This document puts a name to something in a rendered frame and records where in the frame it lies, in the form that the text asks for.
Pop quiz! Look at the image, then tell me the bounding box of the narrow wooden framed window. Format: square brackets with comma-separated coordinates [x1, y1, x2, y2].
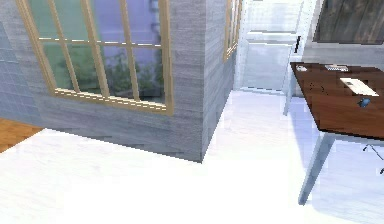
[222, 0, 243, 64]

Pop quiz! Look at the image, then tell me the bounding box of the white room door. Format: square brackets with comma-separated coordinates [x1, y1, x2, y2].
[234, 0, 318, 96]

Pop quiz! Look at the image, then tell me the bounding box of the brown table with grey legs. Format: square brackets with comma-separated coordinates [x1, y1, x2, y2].
[283, 61, 384, 206]

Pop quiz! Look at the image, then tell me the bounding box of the white remote control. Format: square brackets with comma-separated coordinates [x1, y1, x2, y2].
[324, 64, 350, 73]

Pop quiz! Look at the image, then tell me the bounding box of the white flat book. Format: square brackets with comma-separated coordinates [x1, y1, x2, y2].
[339, 77, 380, 98]

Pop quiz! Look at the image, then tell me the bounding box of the small blue object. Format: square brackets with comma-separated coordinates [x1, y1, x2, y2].
[357, 97, 372, 109]

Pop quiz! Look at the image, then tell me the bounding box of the dark framed wall picture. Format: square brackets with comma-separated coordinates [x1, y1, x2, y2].
[312, 0, 384, 45]

